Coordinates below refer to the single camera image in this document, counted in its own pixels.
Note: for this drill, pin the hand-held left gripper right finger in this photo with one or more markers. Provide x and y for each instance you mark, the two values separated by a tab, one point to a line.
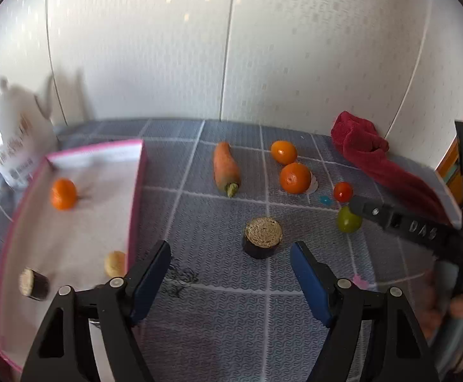
313	286

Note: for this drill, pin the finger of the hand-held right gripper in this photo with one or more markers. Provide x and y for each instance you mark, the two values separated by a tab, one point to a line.
410	229

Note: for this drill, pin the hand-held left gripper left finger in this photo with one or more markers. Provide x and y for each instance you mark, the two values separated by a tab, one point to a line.
149	282

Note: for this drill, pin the small round potato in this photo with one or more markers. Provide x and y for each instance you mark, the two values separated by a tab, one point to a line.
115	264

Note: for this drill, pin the green tomato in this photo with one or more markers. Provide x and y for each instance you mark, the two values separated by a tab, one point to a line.
347	223

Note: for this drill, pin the dark cylinder with grainy top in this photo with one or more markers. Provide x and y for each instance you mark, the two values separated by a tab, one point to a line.
263	236

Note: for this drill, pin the red cherry tomato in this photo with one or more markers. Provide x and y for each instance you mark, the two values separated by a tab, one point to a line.
343	191

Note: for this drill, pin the pink-edged white cardboard box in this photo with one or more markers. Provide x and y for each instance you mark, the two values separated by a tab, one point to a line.
80	238

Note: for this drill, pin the mandarin orange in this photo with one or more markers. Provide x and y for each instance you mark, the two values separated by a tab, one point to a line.
295	178
63	193
284	152

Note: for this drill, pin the dark cut piece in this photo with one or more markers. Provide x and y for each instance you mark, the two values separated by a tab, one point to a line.
35	284

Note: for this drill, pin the carrot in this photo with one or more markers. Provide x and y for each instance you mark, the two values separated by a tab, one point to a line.
225	165

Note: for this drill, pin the person's right hand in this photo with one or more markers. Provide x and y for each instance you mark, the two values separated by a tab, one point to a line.
434	302

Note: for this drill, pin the grey checked tablecloth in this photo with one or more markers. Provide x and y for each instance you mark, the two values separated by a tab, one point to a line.
223	306

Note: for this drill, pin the dark red towel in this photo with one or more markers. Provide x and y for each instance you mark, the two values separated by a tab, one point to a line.
374	155

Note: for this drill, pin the white floral electric kettle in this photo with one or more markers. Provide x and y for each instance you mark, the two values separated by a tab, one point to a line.
16	135

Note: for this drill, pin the wooden door frame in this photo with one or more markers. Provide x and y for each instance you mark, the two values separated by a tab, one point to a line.
460	143

